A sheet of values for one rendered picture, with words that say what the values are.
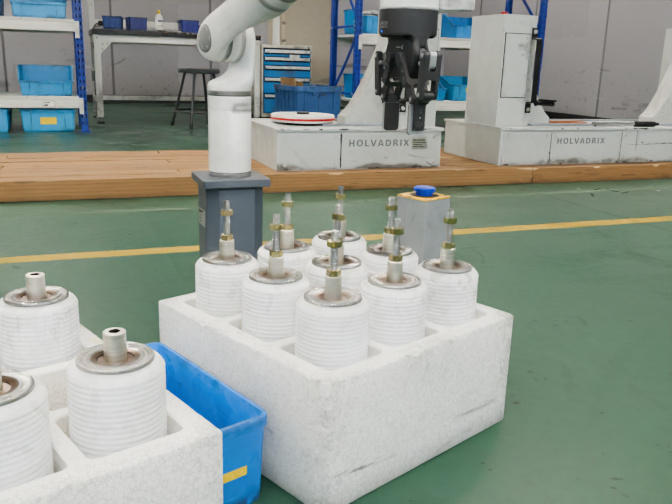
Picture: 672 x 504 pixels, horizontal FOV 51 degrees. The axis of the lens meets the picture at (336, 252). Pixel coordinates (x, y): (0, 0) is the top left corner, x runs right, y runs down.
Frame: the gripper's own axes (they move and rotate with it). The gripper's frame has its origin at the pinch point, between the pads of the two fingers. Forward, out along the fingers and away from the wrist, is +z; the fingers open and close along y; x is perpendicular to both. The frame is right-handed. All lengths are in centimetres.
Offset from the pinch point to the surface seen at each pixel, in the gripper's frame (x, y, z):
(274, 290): -16.7, -2.9, 22.5
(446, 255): 10.4, -3.1, 19.8
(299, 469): -17.4, 9.4, 42.4
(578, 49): 510, -538, -30
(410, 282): 1.4, 2.2, 21.6
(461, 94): 316, -463, 16
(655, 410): 47, 7, 47
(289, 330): -14.6, -2.5, 28.4
